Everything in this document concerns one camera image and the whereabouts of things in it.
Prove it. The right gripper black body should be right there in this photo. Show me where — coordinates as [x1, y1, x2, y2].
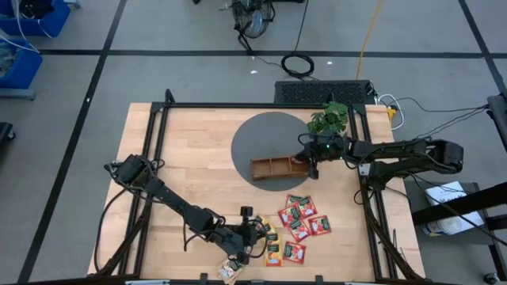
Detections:
[314, 136, 350, 164]

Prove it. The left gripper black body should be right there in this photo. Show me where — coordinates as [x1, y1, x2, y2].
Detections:
[209, 221, 254, 258]

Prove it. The beige tea packet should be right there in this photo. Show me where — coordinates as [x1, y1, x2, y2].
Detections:
[216, 257, 244, 285]

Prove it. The yellow tea packet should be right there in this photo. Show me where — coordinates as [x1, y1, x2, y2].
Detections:
[265, 242, 284, 268]
[264, 224, 281, 245]
[254, 215, 275, 234]

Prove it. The green potted plant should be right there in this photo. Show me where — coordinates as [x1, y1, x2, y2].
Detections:
[307, 101, 350, 138]

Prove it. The wooden compartment tray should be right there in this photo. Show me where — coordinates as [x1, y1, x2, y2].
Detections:
[249, 155, 312, 182]

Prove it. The round grey mat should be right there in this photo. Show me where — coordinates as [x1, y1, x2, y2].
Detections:
[231, 111, 318, 192]

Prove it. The black perforated computer case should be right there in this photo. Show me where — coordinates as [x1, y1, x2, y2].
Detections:
[274, 79, 378, 106]

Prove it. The black metal stand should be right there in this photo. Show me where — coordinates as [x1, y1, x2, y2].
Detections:
[410, 182, 507, 285]

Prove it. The white paper booklet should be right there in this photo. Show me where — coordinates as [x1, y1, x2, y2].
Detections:
[421, 180, 486, 238]

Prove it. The black floor fan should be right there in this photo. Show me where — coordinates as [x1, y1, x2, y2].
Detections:
[231, 0, 276, 55]

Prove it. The black chair leg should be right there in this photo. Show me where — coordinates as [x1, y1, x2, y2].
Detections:
[0, 121, 17, 148]

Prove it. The grey cart base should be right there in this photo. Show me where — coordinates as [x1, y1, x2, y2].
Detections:
[0, 87, 37, 101]

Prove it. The blue storage bin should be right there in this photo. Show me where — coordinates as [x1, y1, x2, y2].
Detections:
[0, 0, 71, 38]
[0, 38, 44, 90]

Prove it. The white cable loop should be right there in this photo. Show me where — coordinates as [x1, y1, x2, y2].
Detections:
[377, 93, 406, 131]

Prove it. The black metal table frame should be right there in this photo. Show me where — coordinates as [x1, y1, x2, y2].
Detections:
[87, 89, 427, 285]

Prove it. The black coiled hanging cable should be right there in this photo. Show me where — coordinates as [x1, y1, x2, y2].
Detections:
[280, 0, 316, 79]

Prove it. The yellow hanging cable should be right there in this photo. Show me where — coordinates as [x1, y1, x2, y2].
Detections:
[355, 0, 384, 80]

